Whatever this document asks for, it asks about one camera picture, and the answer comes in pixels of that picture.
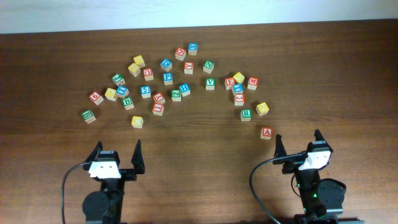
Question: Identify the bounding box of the green N block lower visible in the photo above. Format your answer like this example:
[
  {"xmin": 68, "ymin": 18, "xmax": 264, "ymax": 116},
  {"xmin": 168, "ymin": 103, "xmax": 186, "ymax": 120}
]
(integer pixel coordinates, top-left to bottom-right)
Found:
[{"xmin": 171, "ymin": 90, "xmax": 182, "ymax": 101}]

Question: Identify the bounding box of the yellow S block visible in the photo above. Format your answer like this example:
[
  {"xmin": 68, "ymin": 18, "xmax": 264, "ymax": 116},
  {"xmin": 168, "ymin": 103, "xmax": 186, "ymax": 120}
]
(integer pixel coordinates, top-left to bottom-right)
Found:
[{"xmin": 256, "ymin": 102, "xmax": 269, "ymax": 116}]

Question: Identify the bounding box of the green b block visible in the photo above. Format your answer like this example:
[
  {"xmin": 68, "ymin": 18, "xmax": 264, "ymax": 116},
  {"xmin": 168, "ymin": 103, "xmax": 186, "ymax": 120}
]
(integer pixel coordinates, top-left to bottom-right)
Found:
[
  {"xmin": 122, "ymin": 96, "xmax": 134, "ymax": 110},
  {"xmin": 81, "ymin": 110, "xmax": 96, "ymax": 124}
]

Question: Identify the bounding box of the blue X block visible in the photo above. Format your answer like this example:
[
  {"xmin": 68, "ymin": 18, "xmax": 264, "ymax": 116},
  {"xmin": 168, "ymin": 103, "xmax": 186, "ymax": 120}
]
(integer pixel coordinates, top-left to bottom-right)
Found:
[{"xmin": 188, "ymin": 42, "xmax": 198, "ymax": 55}]

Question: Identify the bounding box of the green N block upper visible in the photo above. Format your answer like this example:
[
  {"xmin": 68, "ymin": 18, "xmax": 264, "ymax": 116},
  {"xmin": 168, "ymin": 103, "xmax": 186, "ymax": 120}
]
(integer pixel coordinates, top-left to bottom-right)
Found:
[{"xmin": 203, "ymin": 60, "xmax": 215, "ymax": 73}]

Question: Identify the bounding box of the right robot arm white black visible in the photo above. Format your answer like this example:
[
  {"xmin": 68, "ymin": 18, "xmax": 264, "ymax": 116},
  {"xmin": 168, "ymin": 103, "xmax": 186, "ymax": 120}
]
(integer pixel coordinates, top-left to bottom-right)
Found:
[{"xmin": 272, "ymin": 129, "xmax": 364, "ymax": 224}]

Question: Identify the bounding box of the yellow block left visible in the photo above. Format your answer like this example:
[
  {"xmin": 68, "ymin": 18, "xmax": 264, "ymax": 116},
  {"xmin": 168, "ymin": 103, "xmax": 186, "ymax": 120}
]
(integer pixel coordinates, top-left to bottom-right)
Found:
[{"xmin": 104, "ymin": 88, "xmax": 118, "ymax": 101}]

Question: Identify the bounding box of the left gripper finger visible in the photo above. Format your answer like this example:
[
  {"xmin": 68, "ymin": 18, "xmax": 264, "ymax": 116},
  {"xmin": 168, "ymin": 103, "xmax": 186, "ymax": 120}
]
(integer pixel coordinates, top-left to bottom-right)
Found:
[
  {"xmin": 85, "ymin": 141, "xmax": 103, "ymax": 163},
  {"xmin": 131, "ymin": 139, "xmax": 146, "ymax": 174}
]

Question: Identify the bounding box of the blue 5 block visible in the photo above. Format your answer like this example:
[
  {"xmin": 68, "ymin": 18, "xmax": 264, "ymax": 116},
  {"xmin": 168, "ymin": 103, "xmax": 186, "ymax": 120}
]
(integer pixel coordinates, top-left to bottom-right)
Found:
[{"xmin": 140, "ymin": 86, "xmax": 152, "ymax": 98}]

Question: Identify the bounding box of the red 3 block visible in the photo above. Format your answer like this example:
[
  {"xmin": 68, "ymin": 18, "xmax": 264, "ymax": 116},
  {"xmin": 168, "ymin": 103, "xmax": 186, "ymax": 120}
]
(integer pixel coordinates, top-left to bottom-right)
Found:
[{"xmin": 234, "ymin": 93, "xmax": 245, "ymax": 106}]

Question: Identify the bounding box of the green n block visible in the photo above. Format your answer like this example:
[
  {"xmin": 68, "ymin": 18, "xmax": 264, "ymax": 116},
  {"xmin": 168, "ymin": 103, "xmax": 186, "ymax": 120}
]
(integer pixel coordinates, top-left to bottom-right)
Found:
[
  {"xmin": 171, "ymin": 90, "xmax": 182, "ymax": 101},
  {"xmin": 203, "ymin": 60, "xmax": 215, "ymax": 73}
]

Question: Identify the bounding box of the blue block near 3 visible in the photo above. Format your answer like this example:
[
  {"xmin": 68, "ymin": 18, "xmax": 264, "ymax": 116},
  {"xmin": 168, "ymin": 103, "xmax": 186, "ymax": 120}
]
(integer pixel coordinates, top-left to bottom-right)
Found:
[{"xmin": 232, "ymin": 83, "xmax": 244, "ymax": 95}]

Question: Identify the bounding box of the blue block left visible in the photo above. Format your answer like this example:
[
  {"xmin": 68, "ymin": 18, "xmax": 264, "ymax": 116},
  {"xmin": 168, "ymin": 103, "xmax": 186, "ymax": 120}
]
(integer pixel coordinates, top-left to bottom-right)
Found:
[{"xmin": 116, "ymin": 85, "xmax": 129, "ymax": 98}]

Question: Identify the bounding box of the red Y block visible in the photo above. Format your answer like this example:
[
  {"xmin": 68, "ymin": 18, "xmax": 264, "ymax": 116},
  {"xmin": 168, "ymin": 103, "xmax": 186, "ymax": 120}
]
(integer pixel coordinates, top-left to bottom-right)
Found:
[{"xmin": 183, "ymin": 62, "xmax": 194, "ymax": 75}]

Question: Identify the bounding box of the green J block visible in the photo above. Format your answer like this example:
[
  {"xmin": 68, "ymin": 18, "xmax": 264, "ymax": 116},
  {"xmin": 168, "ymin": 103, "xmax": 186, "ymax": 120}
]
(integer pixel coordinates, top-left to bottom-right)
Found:
[{"xmin": 111, "ymin": 73, "xmax": 125, "ymax": 86}]

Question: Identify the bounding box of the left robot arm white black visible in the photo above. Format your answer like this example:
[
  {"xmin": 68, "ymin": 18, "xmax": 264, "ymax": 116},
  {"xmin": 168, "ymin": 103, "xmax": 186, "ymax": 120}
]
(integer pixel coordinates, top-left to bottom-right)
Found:
[{"xmin": 82, "ymin": 141, "xmax": 145, "ymax": 224}]

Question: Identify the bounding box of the yellow C block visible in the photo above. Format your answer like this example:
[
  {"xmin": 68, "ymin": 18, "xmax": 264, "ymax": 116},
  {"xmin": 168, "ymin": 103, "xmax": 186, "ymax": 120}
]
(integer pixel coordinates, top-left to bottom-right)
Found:
[{"xmin": 131, "ymin": 116, "xmax": 144, "ymax": 128}]

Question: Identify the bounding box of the green V block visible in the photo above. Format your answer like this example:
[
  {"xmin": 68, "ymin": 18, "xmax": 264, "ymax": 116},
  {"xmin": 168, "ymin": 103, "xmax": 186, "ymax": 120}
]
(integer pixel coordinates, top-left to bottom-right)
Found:
[{"xmin": 205, "ymin": 78, "xmax": 215, "ymax": 90}]

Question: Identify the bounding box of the red X block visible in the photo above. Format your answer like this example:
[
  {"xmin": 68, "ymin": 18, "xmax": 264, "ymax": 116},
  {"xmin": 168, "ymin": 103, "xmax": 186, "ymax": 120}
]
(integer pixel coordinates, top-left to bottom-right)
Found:
[{"xmin": 152, "ymin": 92, "xmax": 165, "ymax": 104}]

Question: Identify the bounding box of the red 6 block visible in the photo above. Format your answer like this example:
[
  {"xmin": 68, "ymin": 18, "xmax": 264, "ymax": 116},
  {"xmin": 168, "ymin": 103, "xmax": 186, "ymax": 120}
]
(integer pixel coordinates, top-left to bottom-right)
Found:
[{"xmin": 89, "ymin": 91, "xmax": 104, "ymax": 105}]

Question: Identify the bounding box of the green B block far left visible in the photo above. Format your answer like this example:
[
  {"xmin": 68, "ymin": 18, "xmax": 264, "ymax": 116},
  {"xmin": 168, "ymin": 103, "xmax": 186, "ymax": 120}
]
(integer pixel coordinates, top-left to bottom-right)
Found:
[{"xmin": 81, "ymin": 110, "xmax": 96, "ymax": 124}]

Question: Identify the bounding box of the yellow block lower pair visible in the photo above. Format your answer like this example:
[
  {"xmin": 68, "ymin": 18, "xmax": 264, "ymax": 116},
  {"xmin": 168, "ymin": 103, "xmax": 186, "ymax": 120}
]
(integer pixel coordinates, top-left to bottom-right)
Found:
[{"xmin": 127, "ymin": 63, "xmax": 141, "ymax": 77}]

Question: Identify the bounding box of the yellow block near E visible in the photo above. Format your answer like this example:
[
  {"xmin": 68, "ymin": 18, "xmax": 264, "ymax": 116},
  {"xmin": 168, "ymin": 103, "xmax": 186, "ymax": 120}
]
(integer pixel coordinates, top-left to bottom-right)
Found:
[{"xmin": 233, "ymin": 72, "xmax": 245, "ymax": 84}]

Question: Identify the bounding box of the red M block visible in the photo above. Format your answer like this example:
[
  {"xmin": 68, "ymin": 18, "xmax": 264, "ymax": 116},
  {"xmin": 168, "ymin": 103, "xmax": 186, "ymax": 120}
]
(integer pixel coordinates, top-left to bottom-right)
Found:
[{"xmin": 248, "ymin": 77, "xmax": 259, "ymax": 90}]

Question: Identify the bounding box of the yellow block upper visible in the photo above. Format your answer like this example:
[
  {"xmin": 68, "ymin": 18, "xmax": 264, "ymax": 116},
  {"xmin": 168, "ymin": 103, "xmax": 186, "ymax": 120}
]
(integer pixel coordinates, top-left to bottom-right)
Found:
[{"xmin": 133, "ymin": 55, "xmax": 146, "ymax": 68}]

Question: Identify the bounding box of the red U block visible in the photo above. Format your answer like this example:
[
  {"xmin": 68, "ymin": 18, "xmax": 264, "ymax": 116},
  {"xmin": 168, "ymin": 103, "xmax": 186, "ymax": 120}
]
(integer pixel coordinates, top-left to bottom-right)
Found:
[{"xmin": 142, "ymin": 68, "xmax": 154, "ymax": 81}]

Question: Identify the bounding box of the red G block top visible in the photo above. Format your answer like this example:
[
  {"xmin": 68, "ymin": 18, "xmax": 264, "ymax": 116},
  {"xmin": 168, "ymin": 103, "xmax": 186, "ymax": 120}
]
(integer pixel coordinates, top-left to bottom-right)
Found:
[{"xmin": 175, "ymin": 47, "xmax": 187, "ymax": 61}]

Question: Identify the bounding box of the red E block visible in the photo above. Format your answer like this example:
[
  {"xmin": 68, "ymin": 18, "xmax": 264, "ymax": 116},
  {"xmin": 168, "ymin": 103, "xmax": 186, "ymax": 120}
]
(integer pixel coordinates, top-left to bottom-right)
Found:
[{"xmin": 224, "ymin": 77, "xmax": 236, "ymax": 90}]

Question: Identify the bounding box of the blue H block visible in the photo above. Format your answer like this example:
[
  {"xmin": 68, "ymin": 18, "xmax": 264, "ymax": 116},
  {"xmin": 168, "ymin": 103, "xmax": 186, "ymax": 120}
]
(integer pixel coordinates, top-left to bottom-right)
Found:
[{"xmin": 179, "ymin": 83, "xmax": 190, "ymax": 97}]

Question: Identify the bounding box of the green B block centre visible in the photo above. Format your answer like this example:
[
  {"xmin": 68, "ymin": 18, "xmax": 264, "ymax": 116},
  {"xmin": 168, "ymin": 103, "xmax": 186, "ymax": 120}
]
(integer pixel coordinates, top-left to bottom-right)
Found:
[{"xmin": 122, "ymin": 96, "xmax": 134, "ymax": 110}]

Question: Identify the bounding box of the blue D block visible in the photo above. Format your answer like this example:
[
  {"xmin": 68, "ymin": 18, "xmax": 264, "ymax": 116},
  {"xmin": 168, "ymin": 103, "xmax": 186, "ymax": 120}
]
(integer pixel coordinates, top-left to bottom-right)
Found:
[{"xmin": 160, "ymin": 58, "xmax": 172, "ymax": 72}]

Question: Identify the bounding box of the green R block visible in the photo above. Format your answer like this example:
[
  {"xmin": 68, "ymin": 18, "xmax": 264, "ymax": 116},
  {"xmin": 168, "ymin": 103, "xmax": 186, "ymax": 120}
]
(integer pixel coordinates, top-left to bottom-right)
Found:
[{"xmin": 240, "ymin": 109, "xmax": 252, "ymax": 122}]

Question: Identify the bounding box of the blue P block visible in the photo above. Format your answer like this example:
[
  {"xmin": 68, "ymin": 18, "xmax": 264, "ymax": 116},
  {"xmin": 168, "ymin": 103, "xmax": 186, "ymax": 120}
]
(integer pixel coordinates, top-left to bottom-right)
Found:
[{"xmin": 162, "ymin": 73, "xmax": 173, "ymax": 85}]

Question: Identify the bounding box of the red A block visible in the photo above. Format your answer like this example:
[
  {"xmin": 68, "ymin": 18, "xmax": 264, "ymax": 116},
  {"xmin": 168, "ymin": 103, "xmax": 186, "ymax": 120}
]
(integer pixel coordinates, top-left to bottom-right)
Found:
[{"xmin": 261, "ymin": 127, "xmax": 273, "ymax": 140}]

